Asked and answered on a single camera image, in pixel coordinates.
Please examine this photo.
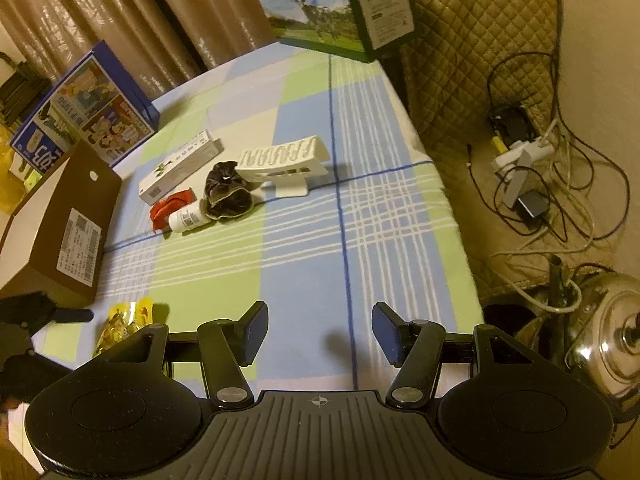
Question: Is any yellow snack pouch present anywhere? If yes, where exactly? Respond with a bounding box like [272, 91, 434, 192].
[93, 297, 153, 356]

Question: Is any small white bottle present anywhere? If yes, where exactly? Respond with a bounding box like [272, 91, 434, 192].
[168, 200, 212, 233]

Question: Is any red snack packet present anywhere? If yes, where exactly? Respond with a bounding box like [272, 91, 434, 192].
[150, 188, 195, 231]

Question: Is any dark brown scrunchie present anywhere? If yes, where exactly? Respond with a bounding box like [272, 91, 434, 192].
[205, 160, 254, 221]

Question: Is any white wavy plastic rack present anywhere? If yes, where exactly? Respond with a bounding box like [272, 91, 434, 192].
[235, 136, 330, 198]

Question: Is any white bird ointment box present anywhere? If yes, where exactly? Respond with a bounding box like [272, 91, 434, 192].
[139, 129, 222, 206]

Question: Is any brown cardboard storage box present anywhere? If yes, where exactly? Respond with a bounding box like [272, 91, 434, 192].
[1, 142, 122, 309]

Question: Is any yellow plastic bag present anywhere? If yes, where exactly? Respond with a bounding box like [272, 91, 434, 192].
[0, 126, 26, 214]

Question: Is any checkered bed sheet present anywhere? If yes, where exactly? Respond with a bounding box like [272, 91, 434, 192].
[36, 44, 483, 390]

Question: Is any black power adapter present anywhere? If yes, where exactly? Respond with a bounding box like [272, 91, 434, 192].
[514, 190, 550, 223]

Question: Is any steel pot with lid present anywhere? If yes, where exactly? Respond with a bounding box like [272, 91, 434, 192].
[563, 272, 639, 422]

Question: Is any blue milk carton box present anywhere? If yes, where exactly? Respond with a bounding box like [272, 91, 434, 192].
[10, 41, 160, 174]

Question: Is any white power strip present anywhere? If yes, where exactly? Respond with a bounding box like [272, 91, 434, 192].
[490, 138, 555, 174]

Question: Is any black folding cart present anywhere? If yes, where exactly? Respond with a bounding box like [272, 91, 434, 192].
[0, 52, 52, 131]

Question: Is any brown curtain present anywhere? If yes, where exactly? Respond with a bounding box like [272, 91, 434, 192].
[1, 0, 274, 99]

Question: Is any quilted beige cover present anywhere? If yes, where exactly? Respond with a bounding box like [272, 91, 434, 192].
[401, 0, 559, 174]

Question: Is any green cow milk box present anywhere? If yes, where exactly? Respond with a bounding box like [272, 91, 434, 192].
[258, 0, 416, 63]

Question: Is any black tangled cable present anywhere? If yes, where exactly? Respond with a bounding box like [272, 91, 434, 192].
[466, 0, 633, 252]

